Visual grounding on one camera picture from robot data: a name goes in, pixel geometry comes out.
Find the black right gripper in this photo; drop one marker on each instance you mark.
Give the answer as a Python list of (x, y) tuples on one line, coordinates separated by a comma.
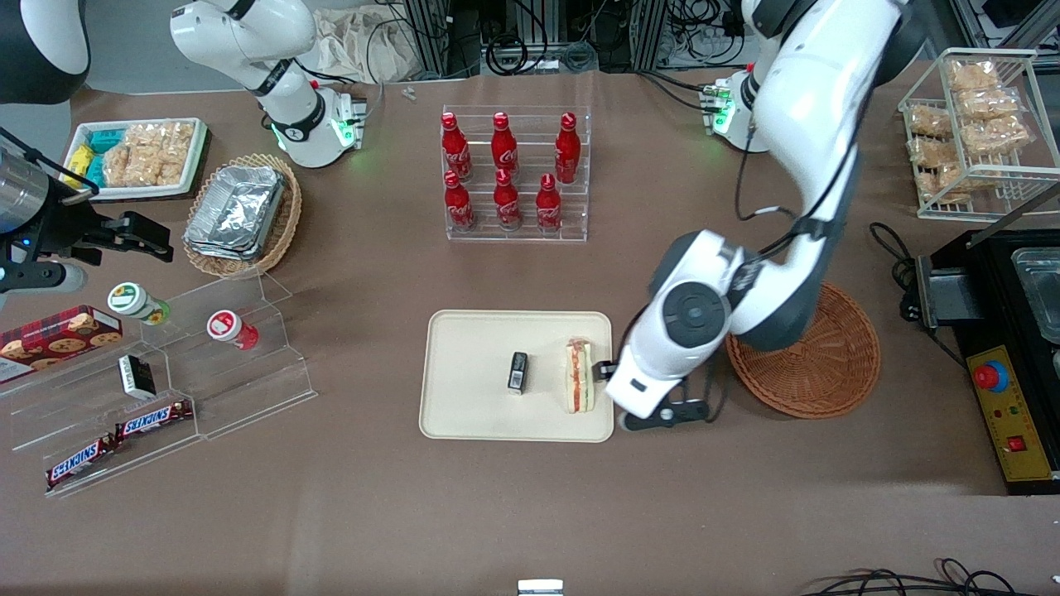
[(65, 228)]

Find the triangular sandwich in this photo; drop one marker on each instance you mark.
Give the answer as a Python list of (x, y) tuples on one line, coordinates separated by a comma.
[(579, 377)]

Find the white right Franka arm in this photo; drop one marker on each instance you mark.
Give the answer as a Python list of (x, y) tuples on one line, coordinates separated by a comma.
[(290, 124)]

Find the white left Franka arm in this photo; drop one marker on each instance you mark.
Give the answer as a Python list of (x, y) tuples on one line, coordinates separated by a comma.
[(795, 108)]

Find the white rectangular snack tray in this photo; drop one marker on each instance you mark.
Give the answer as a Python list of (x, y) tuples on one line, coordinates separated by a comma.
[(132, 192)]

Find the beige plastic tray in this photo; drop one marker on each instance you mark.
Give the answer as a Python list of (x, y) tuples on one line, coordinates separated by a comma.
[(472, 389)]

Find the oval light wicker basket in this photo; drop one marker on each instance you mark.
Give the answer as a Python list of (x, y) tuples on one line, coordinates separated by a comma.
[(288, 215)]

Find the round brown wicker basket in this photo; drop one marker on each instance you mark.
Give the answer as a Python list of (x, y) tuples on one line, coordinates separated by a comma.
[(820, 372)]

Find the green jar with sunflower lid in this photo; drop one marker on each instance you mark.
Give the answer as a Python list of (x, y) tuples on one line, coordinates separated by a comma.
[(132, 301)]

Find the rice cracker snack bag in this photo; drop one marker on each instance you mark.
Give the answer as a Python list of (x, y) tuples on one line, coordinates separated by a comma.
[(161, 136), (141, 168)]

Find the teal snack packet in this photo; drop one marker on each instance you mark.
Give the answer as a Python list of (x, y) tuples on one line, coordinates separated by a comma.
[(95, 171), (105, 140)]

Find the small black box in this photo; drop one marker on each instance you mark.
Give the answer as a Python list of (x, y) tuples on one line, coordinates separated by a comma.
[(517, 374)]

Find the yellow snack packet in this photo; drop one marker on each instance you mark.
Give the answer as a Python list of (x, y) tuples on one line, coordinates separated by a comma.
[(78, 161)]

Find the aluminium foil container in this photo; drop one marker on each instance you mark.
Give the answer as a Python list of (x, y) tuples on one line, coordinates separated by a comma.
[(236, 211)]

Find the red plaid cookie box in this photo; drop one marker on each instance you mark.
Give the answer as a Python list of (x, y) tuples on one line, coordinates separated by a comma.
[(58, 339)]

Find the red jar with white lid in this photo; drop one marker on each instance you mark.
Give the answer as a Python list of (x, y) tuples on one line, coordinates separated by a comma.
[(228, 328)]

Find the black and white small carton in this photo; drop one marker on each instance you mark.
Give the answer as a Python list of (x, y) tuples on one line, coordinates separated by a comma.
[(137, 377)]

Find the clear acrylic bottle rack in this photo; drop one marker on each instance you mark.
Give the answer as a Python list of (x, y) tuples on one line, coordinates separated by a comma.
[(575, 215)]

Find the red cola bottle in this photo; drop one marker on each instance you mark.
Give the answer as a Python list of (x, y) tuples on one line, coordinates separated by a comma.
[(567, 153), (507, 203), (455, 149), (458, 205), (548, 207), (503, 149)]

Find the Snickers chocolate bar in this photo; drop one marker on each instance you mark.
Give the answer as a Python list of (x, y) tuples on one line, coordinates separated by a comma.
[(153, 420), (79, 462)]

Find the clear acrylic step display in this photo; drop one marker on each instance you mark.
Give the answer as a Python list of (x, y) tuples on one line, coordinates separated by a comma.
[(248, 389)]

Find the white device edge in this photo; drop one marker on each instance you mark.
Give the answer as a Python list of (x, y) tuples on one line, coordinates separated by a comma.
[(540, 588)]

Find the beige cloth bag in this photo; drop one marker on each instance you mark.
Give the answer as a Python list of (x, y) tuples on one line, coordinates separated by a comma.
[(364, 45)]

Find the fried snack bag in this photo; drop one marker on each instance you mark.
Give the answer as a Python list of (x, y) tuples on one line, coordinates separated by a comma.
[(973, 76), (929, 121), (952, 182), (987, 103), (934, 154), (996, 136)]

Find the black appliance base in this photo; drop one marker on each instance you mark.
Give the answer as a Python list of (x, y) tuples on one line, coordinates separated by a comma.
[(994, 281)]

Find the yellow emergency stop box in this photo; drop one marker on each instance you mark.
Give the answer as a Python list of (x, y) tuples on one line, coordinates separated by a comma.
[(1014, 422)]

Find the grey metal bar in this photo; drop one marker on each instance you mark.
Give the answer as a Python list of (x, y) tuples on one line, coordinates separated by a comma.
[(1014, 213)]

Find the steel pan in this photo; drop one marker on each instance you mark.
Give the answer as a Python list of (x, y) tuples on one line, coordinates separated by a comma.
[(1042, 290)]

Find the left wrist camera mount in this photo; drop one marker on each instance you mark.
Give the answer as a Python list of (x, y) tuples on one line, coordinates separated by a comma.
[(675, 412)]

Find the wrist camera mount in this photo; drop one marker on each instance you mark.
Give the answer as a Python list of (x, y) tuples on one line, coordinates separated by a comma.
[(41, 277), (675, 412)]

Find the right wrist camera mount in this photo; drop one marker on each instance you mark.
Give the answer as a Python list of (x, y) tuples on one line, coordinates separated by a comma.
[(41, 277)]

